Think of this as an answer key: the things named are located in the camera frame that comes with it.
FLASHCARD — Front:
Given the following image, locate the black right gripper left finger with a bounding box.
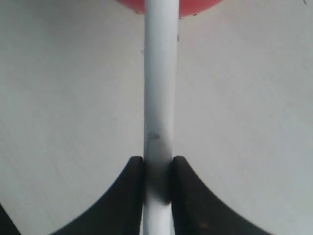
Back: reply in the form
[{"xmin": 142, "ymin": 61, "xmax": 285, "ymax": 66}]
[{"xmin": 54, "ymin": 156, "xmax": 144, "ymax": 235}]

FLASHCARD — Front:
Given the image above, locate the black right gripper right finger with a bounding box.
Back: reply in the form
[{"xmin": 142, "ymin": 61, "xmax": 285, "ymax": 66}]
[{"xmin": 170, "ymin": 156, "xmax": 268, "ymax": 235}]

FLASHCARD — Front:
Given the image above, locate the white drumstick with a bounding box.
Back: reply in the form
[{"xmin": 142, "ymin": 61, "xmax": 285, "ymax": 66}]
[{"xmin": 143, "ymin": 0, "xmax": 179, "ymax": 235}]

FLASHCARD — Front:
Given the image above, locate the red small drum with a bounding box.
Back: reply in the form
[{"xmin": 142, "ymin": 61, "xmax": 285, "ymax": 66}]
[{"xmin": 117, "ymin": 0, "xmax": 222, "ymax": 18}]

